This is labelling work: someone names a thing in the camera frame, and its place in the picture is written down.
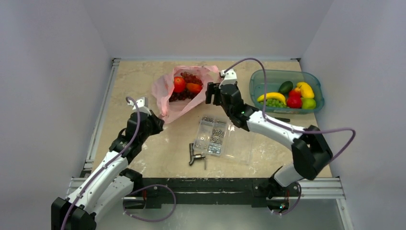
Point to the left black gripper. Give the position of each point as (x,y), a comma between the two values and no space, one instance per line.
(157,122)

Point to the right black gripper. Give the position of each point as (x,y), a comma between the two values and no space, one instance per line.
(214,94)

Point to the purple grapes bunch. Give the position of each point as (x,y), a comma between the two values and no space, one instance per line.
(189,78)

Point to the red apple from bag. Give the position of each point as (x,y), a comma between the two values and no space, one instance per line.
(179,84)

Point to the pink plastic bag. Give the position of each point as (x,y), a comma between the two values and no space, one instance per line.
(162,89)

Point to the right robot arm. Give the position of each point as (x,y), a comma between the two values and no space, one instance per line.
(309,148)

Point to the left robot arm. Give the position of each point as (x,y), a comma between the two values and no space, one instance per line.
(84,208)

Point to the orange red fruit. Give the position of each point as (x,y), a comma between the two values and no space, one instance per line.
(194,88)

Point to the clear plastic screw box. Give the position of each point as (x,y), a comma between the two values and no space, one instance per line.
(218,137)

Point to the black metal tool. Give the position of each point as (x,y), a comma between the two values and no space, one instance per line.
(194,157)

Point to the yellow banana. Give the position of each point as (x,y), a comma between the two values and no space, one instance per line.
(272,95)

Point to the green grapes bunch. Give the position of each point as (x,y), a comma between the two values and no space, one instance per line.
(273,103)

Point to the dark green avocado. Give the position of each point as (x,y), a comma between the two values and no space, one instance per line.
(285,87)

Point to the teal plastic tub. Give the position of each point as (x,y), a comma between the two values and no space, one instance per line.
(260,85)

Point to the red apple in tub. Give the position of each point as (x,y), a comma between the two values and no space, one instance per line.
(294,99)

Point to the green lime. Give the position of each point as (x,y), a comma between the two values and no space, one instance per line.
(308,103)

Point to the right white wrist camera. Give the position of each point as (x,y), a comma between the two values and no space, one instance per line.
(228,77)

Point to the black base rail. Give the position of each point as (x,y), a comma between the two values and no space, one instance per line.
(255,192)

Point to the aluminium frame rail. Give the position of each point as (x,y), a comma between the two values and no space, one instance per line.
(318,188)

